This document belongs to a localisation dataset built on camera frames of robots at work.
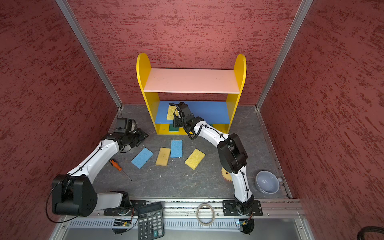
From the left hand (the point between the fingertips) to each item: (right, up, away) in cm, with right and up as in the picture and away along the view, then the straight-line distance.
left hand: (147, 139), depth 86 cm
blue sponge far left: (-5, -13, +6) cm, 15 cm away
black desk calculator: (+7, -37, -18) cm, 41 cm away
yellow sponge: (+12, +17, +11) cm, 24 cm away
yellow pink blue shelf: (+41, +32, +30) cm, 60 cm away
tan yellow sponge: (+8, -12, +5) cm, 15 cm away
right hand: (+15, +10, +6) cm, 19 cm away
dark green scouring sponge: (+12, +4, +17) cm, 22 cm away
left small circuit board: (-9, -40, -14) cm, 43 cm away
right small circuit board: (+54, -40, -15) cm, 69 cm away
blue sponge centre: (+16, -8, +9) cm, 20 cm away
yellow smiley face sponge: (+46, -20, -3) cm, 51 cm away
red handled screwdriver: (-17, -18, +1) cm, 25 cm away
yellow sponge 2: (+28, -13, +4) cm, 31 cm away
